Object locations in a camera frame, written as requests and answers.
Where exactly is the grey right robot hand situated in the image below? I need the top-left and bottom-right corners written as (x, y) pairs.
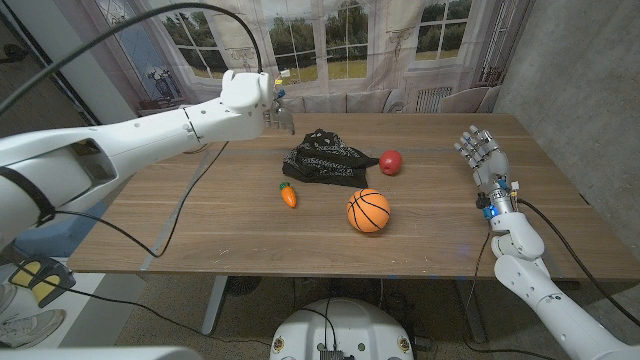
top-left (453, 124), bottom-right (520, 219)

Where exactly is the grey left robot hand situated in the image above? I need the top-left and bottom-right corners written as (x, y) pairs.
top-left (263, 97), bottom-right (296, 136)

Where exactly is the black paisley bandana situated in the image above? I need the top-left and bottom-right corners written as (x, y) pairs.
top-left (281, 128), bottom-right (380, 189)

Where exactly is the red ball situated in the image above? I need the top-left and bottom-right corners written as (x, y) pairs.
top-left (378, 149), bottom-right (404, 177)

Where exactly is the orange toy carrot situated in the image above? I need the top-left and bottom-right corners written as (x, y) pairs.
top-left (279, 181), bottom-right (298, 209)

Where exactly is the orange basketball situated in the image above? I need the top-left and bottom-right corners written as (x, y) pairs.
top-left (346, 188), bottom-right (392, 234)

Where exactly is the printed window backdrop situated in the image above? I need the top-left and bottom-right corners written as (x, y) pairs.
top-left (54, 0), bottom-right (534, 144)

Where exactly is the grey table leg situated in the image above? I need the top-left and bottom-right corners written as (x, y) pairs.
top-left (454, 279), bottom-right (487, 344)
top-left (201, 275), bottom-right (229, 336)

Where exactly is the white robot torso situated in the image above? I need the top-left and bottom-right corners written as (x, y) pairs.
top-left (269, 297), bottom-right (415, 360)

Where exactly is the yellow black foot pedal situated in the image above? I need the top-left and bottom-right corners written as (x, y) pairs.
top-left (8, 254), bottom-right (77, 309)

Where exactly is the white sneaker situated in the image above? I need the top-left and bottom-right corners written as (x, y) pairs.
top-left (0, 308), bottom-right (67, 349)

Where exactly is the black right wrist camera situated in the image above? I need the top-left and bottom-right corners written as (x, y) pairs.
top-left (475, 192), bottom-right (496, 221)

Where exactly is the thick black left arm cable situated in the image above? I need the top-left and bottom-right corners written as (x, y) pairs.
top-left (0, 2), bottom-right (264, 116)

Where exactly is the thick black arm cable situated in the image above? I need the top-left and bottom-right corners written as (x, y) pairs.
top-left (516, 197), bottom-right (640, 329)
top-left (0, 2), bottom-right (264, 116)

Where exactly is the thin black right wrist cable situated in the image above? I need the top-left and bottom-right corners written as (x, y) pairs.
top-left (462, 229), bottom-right (556, 360)

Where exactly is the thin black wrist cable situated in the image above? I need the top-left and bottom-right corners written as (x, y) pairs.
top-left (52, 140), bottom-right (230, 260)
top-left (462, 229), bottom-right (556, 360)

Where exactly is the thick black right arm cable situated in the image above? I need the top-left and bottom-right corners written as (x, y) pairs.
top-left (516, 197), bottom-right (640, 329)

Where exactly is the thin black left wrist cable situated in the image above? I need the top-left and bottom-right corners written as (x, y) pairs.
top-left (52, 140), bottom-right (230, 260)

